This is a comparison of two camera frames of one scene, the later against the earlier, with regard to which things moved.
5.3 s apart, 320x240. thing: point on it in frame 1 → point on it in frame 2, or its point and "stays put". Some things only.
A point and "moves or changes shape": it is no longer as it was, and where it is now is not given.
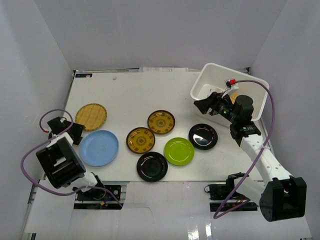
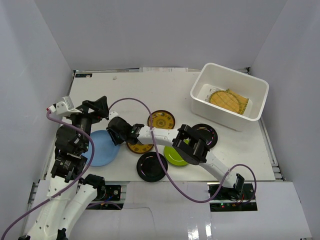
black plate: [203, 136] stays put
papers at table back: [163, 69] stays put
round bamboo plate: [92, 116] moves or changes shape
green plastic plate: [179, 151] stays put
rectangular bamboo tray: [233, 96] moves or changes shape
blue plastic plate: [98, 148] stays put
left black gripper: [74, 130] → [88, 110]
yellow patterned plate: [161, 122] stays put
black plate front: [152, 166] stays put
